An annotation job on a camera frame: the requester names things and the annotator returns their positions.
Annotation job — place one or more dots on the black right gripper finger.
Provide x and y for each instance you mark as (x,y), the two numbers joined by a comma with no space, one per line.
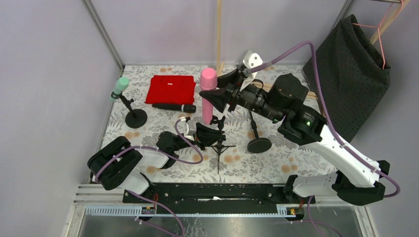
(219,98)
(234,77)

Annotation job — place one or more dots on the pink microphone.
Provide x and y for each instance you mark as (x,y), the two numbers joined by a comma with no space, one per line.
(208,81)

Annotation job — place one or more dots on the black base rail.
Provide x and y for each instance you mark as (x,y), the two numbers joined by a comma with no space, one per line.
(201,198)

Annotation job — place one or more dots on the black tripod mic stand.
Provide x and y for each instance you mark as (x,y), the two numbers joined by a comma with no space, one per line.
(219,147)

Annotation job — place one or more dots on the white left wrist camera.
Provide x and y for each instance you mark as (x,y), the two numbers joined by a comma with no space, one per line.
(189,129)

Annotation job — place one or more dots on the pink clothes hanger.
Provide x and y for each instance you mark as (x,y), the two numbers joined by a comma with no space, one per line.
(394,9)

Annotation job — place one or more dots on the round-base mic stand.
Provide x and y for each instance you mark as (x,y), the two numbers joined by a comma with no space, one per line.
(258,144)
(135,118)

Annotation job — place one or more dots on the floral table mat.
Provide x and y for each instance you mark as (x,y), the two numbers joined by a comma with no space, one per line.
(235,165)

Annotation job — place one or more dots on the red folded cloth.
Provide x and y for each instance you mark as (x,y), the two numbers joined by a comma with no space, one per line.
(177,90)

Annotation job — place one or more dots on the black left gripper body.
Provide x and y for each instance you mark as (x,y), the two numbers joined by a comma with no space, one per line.
(199,135)

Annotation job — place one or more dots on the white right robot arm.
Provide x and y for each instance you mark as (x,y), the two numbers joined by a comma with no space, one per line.
(356,179)

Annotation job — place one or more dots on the mint green microphone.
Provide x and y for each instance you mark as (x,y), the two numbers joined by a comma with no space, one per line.
(120,85)

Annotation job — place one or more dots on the black microphone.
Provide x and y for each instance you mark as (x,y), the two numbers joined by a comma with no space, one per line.
(175,107)

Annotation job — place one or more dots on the dark dotted hanging garment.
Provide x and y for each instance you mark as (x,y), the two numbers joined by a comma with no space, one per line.
(353,77)

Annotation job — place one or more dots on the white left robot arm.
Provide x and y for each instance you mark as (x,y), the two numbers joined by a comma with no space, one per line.
(113,166)

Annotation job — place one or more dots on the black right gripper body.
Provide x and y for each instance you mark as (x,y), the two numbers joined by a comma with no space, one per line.
(231,97)

